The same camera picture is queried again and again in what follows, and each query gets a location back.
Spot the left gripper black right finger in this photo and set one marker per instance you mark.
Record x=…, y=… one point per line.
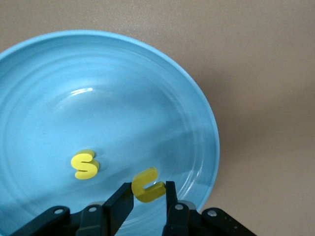
x=176, y=218

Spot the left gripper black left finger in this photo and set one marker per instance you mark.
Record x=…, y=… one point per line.
x=118, y=209

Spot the yellow foam letter u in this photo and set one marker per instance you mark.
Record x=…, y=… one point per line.
x=137, y=186

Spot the yellow foam letter s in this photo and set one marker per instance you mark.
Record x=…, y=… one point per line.
x=85, y=165

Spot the blue plate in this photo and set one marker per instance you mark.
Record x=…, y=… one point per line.
x=98, y=110

